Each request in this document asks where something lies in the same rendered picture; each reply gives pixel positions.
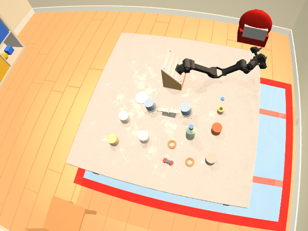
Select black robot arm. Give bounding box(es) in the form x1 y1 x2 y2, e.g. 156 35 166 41
175 53 266 78

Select grey cylinder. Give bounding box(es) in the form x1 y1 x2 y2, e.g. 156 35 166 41
144 98 156 111
180 103 192 116

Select white round dish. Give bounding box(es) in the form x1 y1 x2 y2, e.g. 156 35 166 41
135 91 149 104

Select red toy car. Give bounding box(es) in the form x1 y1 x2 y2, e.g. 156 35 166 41
163 158 173 166

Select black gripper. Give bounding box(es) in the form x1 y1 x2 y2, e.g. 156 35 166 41
250 46 267 69

